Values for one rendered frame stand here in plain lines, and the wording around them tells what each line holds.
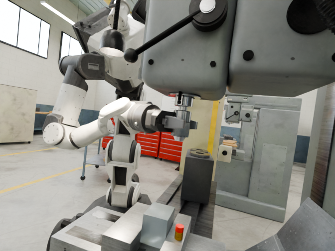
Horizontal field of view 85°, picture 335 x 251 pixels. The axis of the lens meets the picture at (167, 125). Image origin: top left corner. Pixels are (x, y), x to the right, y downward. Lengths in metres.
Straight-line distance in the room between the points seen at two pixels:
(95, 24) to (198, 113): 1.56
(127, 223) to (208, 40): 0.41
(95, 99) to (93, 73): 11.33
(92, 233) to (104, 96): 11.38
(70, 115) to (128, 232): 0.48
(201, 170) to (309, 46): 0.57
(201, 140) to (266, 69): 1.88
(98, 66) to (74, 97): 0.15
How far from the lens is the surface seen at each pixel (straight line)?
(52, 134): 0.73
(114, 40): 0.56
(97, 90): 12.10
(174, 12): 0.45
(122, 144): 1.11
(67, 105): 0.76
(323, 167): 0.63
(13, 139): 6.62
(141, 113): 0.53
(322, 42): 0.40
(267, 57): 0.37
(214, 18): 0.39
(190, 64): 0.39
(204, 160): 0.79
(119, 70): 0.84
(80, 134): 0.69
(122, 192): 1.27
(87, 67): 0.77
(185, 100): 0.46
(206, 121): 2.20
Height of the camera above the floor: 1.24
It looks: 2 degrees down
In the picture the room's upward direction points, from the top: 7 degrees clockwise
